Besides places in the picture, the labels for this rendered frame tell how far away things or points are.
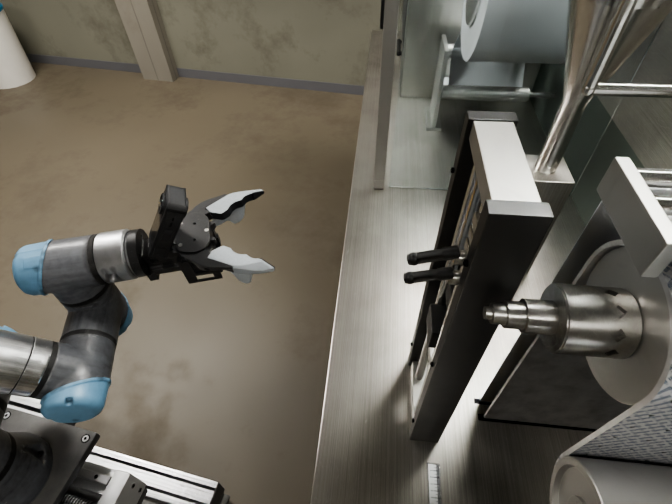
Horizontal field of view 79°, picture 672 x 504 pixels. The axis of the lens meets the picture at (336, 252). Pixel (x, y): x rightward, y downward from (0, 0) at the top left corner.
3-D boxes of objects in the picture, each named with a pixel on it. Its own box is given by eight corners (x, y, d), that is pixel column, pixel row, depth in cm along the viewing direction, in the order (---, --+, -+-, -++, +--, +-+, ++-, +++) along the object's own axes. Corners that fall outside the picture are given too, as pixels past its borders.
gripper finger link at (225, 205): (255, 201, 70) (213, 232, 66) (250, 177, 65) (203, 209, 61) (267, 210, 69) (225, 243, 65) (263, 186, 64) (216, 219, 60)
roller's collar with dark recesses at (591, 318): (532, 308, 42) (555, 268, 37) (593, 313, 41) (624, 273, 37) (546, 366, 38) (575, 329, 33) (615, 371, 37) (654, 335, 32)
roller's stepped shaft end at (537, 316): (478, 308, 40) (486, 288, 38) (541, 312, 40) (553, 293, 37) (482, 336, 38) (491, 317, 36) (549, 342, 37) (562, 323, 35)
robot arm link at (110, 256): (96, 222, 58) (89, 269, 54) (129, 217, 59) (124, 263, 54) (119, 251, 65) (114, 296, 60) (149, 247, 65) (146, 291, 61)
